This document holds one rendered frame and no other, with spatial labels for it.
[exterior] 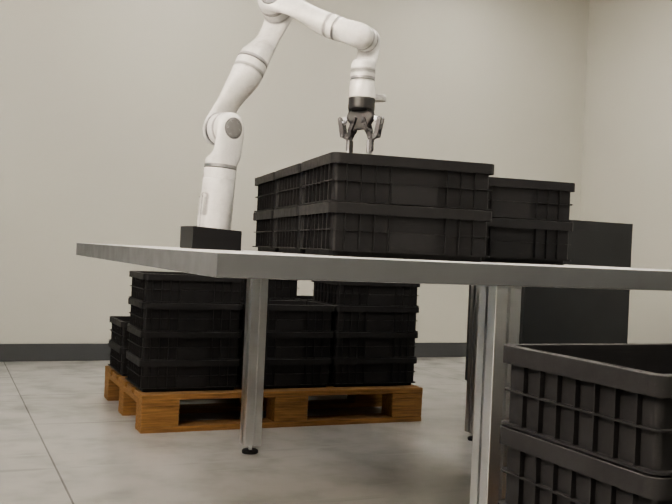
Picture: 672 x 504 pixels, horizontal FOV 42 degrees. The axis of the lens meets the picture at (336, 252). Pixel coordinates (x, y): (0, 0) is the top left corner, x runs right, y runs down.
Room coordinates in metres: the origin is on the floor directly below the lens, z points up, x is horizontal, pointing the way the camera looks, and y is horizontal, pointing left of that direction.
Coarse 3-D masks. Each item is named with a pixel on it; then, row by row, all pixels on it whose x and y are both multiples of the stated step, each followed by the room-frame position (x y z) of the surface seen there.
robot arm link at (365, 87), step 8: (352, 80) 2.46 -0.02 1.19; (360, 80) 2.44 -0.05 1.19; (368, 80) 2.45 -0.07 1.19; (352, 88) 2.45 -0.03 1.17; (360, 88) 2.44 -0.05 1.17; (368, 88) 2.44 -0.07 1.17; (352, 96) 2.45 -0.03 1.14; (368, 96) 2.44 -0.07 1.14; (376, 96) 2.50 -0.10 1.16; (384, 96) 2.50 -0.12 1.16
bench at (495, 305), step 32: (96, 256) 2.48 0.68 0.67; (128, 256) 2.06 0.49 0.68; (160, 256) 1.76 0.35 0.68; (192, 256) 1.54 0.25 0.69; (224, 256) 1.41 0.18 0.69; (256, 256) 1.43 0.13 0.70; (288, 256) 1.45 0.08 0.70; (320, 256) 1.58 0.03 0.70; (256, 288) 3.00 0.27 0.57; (480, 288) 1.73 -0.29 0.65; (512, 288) 1.70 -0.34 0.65; (608, 288) 1.73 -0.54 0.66; (640, 288) 1.76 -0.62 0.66; (256, 320) 3.00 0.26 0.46; (480, 320) 1.73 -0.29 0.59; (512, 320) 1.70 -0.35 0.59; (256, 352) 3.02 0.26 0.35; (480, 352) 1.72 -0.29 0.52; (256, 384) 3.01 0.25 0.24; (480, 384) 1.72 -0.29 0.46; (256, 416) 3.01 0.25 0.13; (480, 416) 1.71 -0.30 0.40; (480, 448) 1.71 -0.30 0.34; (480, 480) 1.70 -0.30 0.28
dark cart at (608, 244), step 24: (576, 240) 3.98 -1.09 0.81; (600, 240) 4.04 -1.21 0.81; (624, 240) 4.09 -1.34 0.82; (576, 264) 3.98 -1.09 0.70; (600, 264) 4.04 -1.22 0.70; (624, 264) 4.10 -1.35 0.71; (528, 288) 3.88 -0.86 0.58; (552, 288) 3.93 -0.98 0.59; (576, 288) 3.98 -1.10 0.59; (528, 312) 3.88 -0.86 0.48; (552, 312) 3.93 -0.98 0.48; (576, 312) 3.99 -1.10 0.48; (600, 312) 4.04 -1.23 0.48; (624, 312) 4.10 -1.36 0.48; (528, 336) 3.88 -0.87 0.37; (552, 336) 3.93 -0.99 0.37; (576, 336) 3.99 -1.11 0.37; (600, 336) 4.05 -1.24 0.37; (624, 336) 4.11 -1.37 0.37
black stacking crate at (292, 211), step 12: (276, 216) 2.45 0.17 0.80; (288, 216) 2.31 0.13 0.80; (300, 216) 2.24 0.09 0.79; (288, 228) 2.36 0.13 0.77; (300, 228) 2.24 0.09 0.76; (276, 240) 2.49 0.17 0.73; (288, 240) 2.32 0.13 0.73; (300, 240) 2.24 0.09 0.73; (288, 252) 2.37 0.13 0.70; (300, 252) 2.25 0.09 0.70
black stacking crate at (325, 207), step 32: (320, 224) 2.04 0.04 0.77; (352, 224) 1.96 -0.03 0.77; (384, 224) 1.98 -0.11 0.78; (416, 224) 2.00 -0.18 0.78; (448, 224) 2.02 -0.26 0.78; (480, 224) 2.05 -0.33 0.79; (352, 256) 1.97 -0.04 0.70; (384, 256) 1.99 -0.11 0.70; (416, 256) 2.01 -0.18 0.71; (448, 256) 2.03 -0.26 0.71; (480, 256) 2.04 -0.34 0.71
